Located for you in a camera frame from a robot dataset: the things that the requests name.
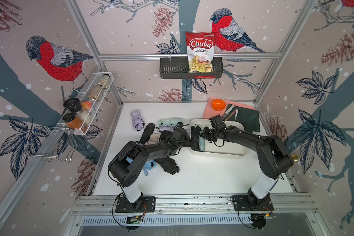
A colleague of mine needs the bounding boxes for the white plastic storage box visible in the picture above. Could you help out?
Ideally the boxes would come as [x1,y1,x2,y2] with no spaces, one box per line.
[189,119,249,159]

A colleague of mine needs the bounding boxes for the black crumpled umbrella front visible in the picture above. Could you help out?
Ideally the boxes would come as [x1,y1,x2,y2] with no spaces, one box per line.
[154,157,180,175]

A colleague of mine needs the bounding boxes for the black umbrella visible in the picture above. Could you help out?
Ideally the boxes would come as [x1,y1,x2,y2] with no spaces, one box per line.
[190,126,201,151]
[154,157,180,175]
[139,123,155,145]

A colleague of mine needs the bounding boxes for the orange spice jar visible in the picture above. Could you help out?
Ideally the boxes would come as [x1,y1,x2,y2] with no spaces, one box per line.
[62,113,87,132]

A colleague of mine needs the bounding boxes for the dark green cloth napkin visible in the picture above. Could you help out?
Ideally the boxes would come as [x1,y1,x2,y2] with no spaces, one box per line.
[226,106,261,133]

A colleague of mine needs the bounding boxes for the black wire wall basket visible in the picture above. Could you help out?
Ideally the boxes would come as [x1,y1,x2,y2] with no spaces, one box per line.
[159,58,224,79]

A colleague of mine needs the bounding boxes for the light blue umbrella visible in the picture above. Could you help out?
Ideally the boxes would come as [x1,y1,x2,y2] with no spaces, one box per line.
[124,157,156,177]

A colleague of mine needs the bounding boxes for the glass spice jars row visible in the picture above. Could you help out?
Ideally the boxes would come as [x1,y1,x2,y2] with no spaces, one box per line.
[81,74,110,110]

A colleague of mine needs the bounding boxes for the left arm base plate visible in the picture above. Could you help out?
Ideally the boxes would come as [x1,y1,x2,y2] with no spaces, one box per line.
[115,196,156,213]

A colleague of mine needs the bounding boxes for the orange plastic bowl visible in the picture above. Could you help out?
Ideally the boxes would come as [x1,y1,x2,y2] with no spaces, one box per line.
[211,99,227,111]

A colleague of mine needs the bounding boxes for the red cassava chips bag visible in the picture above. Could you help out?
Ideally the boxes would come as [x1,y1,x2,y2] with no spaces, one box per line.
[185,32,216,73]

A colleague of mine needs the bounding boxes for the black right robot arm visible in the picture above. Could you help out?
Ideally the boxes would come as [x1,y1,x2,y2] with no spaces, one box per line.
[201,126,294,200]

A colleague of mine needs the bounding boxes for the pale teal umbrella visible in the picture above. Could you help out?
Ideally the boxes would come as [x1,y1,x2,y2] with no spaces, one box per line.
[199,136,206,151]

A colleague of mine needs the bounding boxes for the beige folded umbrella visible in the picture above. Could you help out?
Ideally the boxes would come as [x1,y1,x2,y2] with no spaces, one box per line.
[146,133,161,145]

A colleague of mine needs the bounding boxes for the white handled kitchen knife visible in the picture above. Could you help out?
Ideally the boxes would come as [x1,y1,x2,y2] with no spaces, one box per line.
[222,105,235,121]

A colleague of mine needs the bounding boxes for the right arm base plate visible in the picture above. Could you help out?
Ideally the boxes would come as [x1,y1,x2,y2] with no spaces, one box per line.
[230,194,274,211]

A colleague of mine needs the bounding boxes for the pink plastic tray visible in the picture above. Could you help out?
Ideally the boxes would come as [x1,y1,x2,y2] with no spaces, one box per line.
[203,97,255,119]

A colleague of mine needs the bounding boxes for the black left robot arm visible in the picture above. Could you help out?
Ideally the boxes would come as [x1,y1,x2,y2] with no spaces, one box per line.
[108,127,190,204]

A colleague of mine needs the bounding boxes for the white wire spice rack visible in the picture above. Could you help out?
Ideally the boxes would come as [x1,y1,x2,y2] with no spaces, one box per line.
[47,72,113,136]

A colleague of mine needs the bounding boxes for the black lid spice grinder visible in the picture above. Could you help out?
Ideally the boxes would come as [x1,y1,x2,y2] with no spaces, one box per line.
[63,98,82,113]

